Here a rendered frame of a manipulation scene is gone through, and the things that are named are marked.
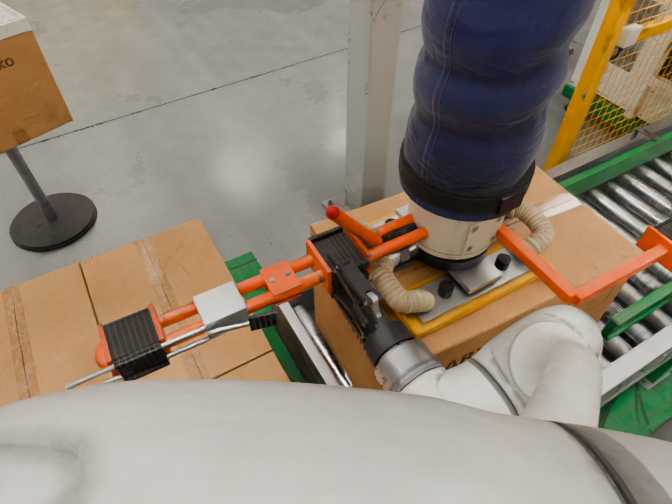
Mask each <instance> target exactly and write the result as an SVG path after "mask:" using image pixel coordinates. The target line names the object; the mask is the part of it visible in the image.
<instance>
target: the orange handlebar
mask: <svg viewBox="0 0 672 504"><path fill-rule="evenodd" d="M413 222H414V220H413V216H412V214H411V213H410V214H407V215H405V216H402V217H400V218H398V219H395V220H393V221H390V222H388V223H385V224H383V225H380V226H378V227H375V228H373V229H370V230H371V231H372V232H374V233H375V234H377V235H378V236H379V237H381V236H382V235H385V234H387V233H390V232H393V231H394V230H396V229H399V228H401V227H404V226H407V225H409V224H412V223H413ZM428 236H429V233H428V231H427V230H426V229H425V228H423V227H421V228H418V229H416V230H413V231H411V232H409V233H406V234H404V235H401V236H399V237H397V238H394V239H392V240H390V241H387V242H385V243H382V244H380V245H378V246H375V247H373V248H370V249H368V250H369V252H370V253H371V255H372V256H371V261H374V260H376V259H378V258H381V257H383V256H385V255H388V254H390V253H392V252H395V251H397V250H399V249H402V248H404V247H406V246H409V245H411V244H413V243H416V242H418V241H420V240H423V239H425V238H427V237H428ZM495 236H496V238H497V239H498V240H499V241H500V242H501V243H502V244H503V245H504V246H506V247H507V248H508V249H509V250H510V251H511V252H512V253H513V254H514V255H515V256H516V257H517V258H518V259H519V260H520V261H521V262H522V263H523V264H525V265H526V266H527V267H528V268H529V269H530V270H531V271H532V272H533V273H534V274H535V275H536V276H537V277H538V278H539V279H540V280H541V281H542V282H544V283H545V284H546V285H547V286H548V287H549V288H550V289H551V290H552V291H553V292H554V293H555V294H556V295H557V296H558V297H559V298H560V299H561V300H562V301H564V302H565V303H566V304H567V303H570V302H572V303H573V304H574V305H576V306H578V305H580V304H582V303H584V302H586V301H587V300H589V299H591V298H593V297H595V296H596V295H598V294H600V293H602V292H604V291H606V290H607V289H609V288H611V287H613V286H615V285H616V284H618V283H620V282H622V281H624V280H625V279H627V278H629V277H631V276H633V275H635V274H636V273H638V272H640V271H642V270H644V269H645V268H647V267H649V266H651V265H653V264H654V263H656V262H658V261H660V260H662V259H664V258H665V257H666V256H667V255H668V253H669V251H668V249H666V248H665V247H664V246H662V245H660V244H659V245H657V246H655V247H653V248H651V249H649V250H647V251H645V252H644V253H642V254H640V255H638V256H636V257H634V258H632V259H630V260H629V261H627V262H625V263H623V264H621V265H619V266H617V267H616V268H614V269H612V270H610V271H608V272H606V273H604V274H602V275H601V276H599V277H597V278H595V279H593V280H591V281H589V282H587V283H586V284H584V285H582V286H580V287H578V288H576V289H575V288H573V287H572V286H571V285H570V284H569V283H568V282H567V281H566V280H565V279H564V278H562V277H561V276H560V275H559V274H558V273H557V272H556V271H555V270H554V269H553V268H551V267H550V266H549V265H548V264H547V263H546V262H545V261H544V260H543V259H542V258H541V257H539V256H538V255H537V254H536V253H535V252H534V251H533V250H532V249H531V248H530V247H528V246H527V245H526V244H525V243H524V242H523V241H522V240H521V239H520V238H519V237H517V236H516V235H515V234H514V233H513V232H512V231H511V230H510V229H509V228H508V227H507V226H505V225H504V224H503V223H502V225H501V228H499V229H498V230H497V232H496V235H495ZM312 266H314V260H313V258H312V256H311V255H310V254H309V255H306V256H304V257H301V258H299V259H296V260H294V261H291V262H289V263H288V262H287V261H286V260H283V261H281V262H278V263H276V264H273V265H271V266H268V267H266V268H264V269H261V270H259V272H260V274H259V275H257V276H254V277H252V278H250V279H247V280H245V281H242V282H240V283H237V284H235V285H236V287H237V289H238V291H239V293H240V295H241V296H242V295H244V294H247V293H249V292H251V291H254V290H256V289H259V288H261V287H264V288H265V289H266V291H267V292H266V293H263V294H261V295H259V296H256V297H254V298H251V299H249V300H247V301H244V302H245V304H246V306H247V311H248V312H247V314H251V313H253V312H255V311H258V310H260V309H262V308H265V307H267V306H269V305H271V304H274V305H275V307H276V306H279V305H281V304H283V303H286V302H288V301H290V300H292V299H295V298H297V297H299V296H302V293H301V292H302V291H304V290H306V289H309V288H311V287H313V286H316V285H318V284H320V283H323V282H325V276H324V274H323V272H322V271H321V270H318V271H316V272H313V273H311V274H309V275H306V276H304V277H301V278H299V279H298V278H297V276H296V275H295V273H297V272H300V271H302V270H304V269H307V268H309V267H312ZM196 314H198V311H197V308H196V306H195V304H194V301H193V302H190V303H188V304H185V305H183V306H180V307H178V308H176V309H173V310H171V311H168V312H166V313H163V314H161V315H158V319H159V322H160V324H161V326H162V328H165V327H167V326H170V325H172V324H174V323H177V322H179V321H182V320H184V319H186V318H189V317H191V316H194V315H196ZM202 326H204V324H203V322H202V320H199V321H197V322H194V323H192V324H189V325H187V326H185V327H182V328H180V329H178V330H175V331H173V332H170V333H168V334H166V335H165V338H166V341H169V340H171V339H173V338H176V337H178V336H180V335H183V334H185V333H187V332H190V331H192V330H195V329H197V328H199V327H202ZM206 332H207V329H206V331H203V332H201V333H199V334H196V335H194V336H192V337H189V338H187V339H185V340H182V341H180V342H178V343H175V344H173V345H171V346H168V348H172V347H174V346H176V345H178V344H181V343H183V342H185V341H188V340H190V339H192V338H195V337H197V336H199V335H202V334H204V333H206ZM94 357H95V361H96V363H97V365H98V367H100V368H102V369H103V368H105V367H107V366H108V364H107V363H106V360H105V356H104V352H103V348H102V344H101V342H100V343H99V344H98V345H97V347H96V349H95V353H94Z"/></svg>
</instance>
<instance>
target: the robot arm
mask: <svg viewBox="0 0 672 504"><path fill-rule="evenodd" d="M313 245H314V247H315V248H316V250H317V251H318V252H319V254H320V255H321V257H322V258H323V259H324V261H325V262H326V264H327V265H328V267H329V268H330V269H331V271H332V274H333V273H334V272H335V273H336V274H337V276H338V278H339V280H340V281H341V283H342V285H343V286H344V288H345V290H344V291H341V292H339V293H337V294H334V292H332V293H330V296H331V298H332V299H333V298H335V297H336V298H337V299H338V300H336V304H337V306H338V307H339V308H340V310H341V311H342V313H343V314H344V316H345V317H346V319H347V320H348V322H349V323H350V325H351V326H352V328H353V329H354V331H355V332H356V334H357V335H358V337H359V339H360V341H361V343H362V345H363V351H364V353H365V355H366V356H367V358H368V359H369V360H370V362H371V363H372V365H373V366H374V368H375V376H374V377H375V378H376V379H377V380H378V382H379V383H380V385H381V387H382V388H383V389H384V390H377V389H369V388H358V387H346V386H335V385H324V384H313V383H295V382H276V381H258V380H231V379H142V380H132V381H122V382H111V383H101V384H94V385H89V386H84V387H79V388H74V389H68V390H63V391H58V392H53V393H48V394H43V395H39V396H35V397H32V398H28V399H24V400H21V401H17V402H13V403H9V404H6V405H2V406H0V504H672V442H668V441H663V440H659V439H655V438H650V437H645V436H640V435H635V434H630V433H625V432H619V431H614V430H609V429H603V428H598V422H599V413H600V404H601V395H602V384H603V377H602V369H601V366H600V363H599V361H598V360H599V358H600V356H601V353H602V349H603V338H602V335H601V331H600V328H599V326H598V325H597V323H596V322H595V321H594V320H593V318H592V317H590V316H589V315H588V314H587V313H586V312H584V311H582V310H581V309H578V308H575V307H573V306H570V305H553V306H549V307H545V308H542V309H539V310H536V311H534V312H532V313H530V314H528V315H527V316H525V317H523V318H522V319H520V320H518V321H517V322H515V323H514V324H512V325H511V326H509V327H508V328H506V329H505V330H503V331H502V332H501V333H499V334H498V335H497V336H495V337H494V338H493V339H492V340H490V341H489V342H488V343H486V344H485V345H484V346H483V347H482V348H481V349H480V350H479V351H478V352H477V353H476V354H475V355H473V356H472V357H471V358H470V359H468V360H467V361H465V362H463V363H462V364H460V365H458V366H455V367H453V368H451V369H448V370H446V369H445V368H444V367H443V365H442V363H441V362H440V361H438V359H437V358H436V357H435V356H434V354H433V353H432V352H431V351H430V349H429V348H428V347H427V345H426V344H425V343H424V342H423V341H422V340H420V339H415V338H414V336H413V335H412V334H411V333H410V331H409V330H408V329H407V327H406V326H405V325H404V324H403V323H402V322H400V321H390V320H388V318H387V316H386V314H385V312H384V310H383V309H382V308H381V307H379V303H378V301H380V300H382V299H383V297H382V295H381V293H380V292H378V291H377V290H376V289H375V288H374V287H373V286H372V285H371V284H370V282H369V281H368V280H367V279H366V277H365V276H364V275H363V274H362V272H361V271H360V270H359V269H358V267H357V266H356V265H355V264H354V263H353V261H352V260H351V259H350V258H348V259H345V260H344V259H343V258H342V256H341V255H340V254H339V252H338V251H337V250H336V248H335V247H334V246H333V244H332V243H331V242H330V240H329V239H325V240H322V241H320V242H318V243H315V244H313Z"/></svg>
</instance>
